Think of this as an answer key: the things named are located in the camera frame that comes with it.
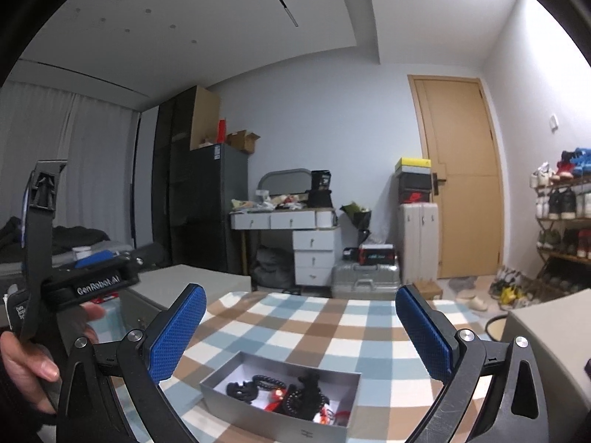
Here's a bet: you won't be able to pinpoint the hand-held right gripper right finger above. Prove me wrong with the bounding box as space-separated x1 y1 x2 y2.
395 284 551 443

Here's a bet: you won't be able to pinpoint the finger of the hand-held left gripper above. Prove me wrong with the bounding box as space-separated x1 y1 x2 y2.
73 249 139 271

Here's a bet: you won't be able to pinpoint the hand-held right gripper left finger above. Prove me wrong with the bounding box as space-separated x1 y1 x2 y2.
55 283 208 443

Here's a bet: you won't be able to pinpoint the black coil hair tie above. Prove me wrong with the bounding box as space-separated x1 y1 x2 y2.
257 373 290 391

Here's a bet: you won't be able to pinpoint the large black hair claw clip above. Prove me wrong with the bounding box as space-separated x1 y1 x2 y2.
294 371 332 422

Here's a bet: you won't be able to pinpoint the silver rectangular box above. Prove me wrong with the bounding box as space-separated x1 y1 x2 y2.
199 350 362 443

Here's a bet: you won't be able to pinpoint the person's left hand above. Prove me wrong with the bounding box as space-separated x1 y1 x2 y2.
0 303 107 415

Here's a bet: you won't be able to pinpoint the bed with dark bedding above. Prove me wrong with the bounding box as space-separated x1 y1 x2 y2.
0 216 136 289

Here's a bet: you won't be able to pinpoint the small cardboard box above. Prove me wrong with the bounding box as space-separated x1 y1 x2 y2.
413 280 445 301

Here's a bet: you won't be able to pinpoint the beige slippers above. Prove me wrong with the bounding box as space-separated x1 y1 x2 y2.
456 290 489 313

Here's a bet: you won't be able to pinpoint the silver suitcase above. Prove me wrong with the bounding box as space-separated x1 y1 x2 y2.
331 260 401 300

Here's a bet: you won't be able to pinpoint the black flat box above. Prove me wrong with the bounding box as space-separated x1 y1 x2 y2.
342 244 398 264

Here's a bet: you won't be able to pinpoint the white suitcase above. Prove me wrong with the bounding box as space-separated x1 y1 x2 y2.
399 202 440 283

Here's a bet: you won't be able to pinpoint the white curtain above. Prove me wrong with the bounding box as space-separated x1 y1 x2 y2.
0 80 140 246

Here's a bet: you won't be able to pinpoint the checked tablecloth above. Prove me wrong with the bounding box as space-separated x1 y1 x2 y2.
95 290 509 443

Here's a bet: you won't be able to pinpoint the dark clothes pile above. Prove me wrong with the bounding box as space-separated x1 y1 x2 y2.
252 244 296 289

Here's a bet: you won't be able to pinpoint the dark refrigerator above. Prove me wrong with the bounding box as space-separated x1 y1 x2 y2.
168 142 250 276

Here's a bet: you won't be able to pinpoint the dark flower bouquet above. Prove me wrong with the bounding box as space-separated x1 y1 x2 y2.
340 202 373 241

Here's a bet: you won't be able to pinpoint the red black shoe box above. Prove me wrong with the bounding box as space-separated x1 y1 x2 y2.
397 188 435 204

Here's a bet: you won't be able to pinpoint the white dressing desk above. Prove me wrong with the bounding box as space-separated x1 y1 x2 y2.
229 207 343 287

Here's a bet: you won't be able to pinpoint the wooden door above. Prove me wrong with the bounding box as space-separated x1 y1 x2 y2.
407 75 505 281

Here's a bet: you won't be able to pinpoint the dark wardrobe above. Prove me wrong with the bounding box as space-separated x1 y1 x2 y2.
152 85 221 259

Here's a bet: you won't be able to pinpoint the yellow shoe box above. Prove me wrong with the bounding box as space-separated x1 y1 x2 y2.
394 157 433 174

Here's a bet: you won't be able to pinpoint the wooden shoe rack with shoes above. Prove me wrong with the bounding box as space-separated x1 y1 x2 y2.
530 147 591 302

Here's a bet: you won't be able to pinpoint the black paper bag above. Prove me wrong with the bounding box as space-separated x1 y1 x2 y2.
307 169 334 209

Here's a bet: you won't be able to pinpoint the grey arched mirror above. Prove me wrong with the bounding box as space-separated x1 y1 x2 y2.
256 168 313 200

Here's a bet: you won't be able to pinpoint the open cardboard box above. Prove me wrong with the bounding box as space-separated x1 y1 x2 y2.
226 130 262 155

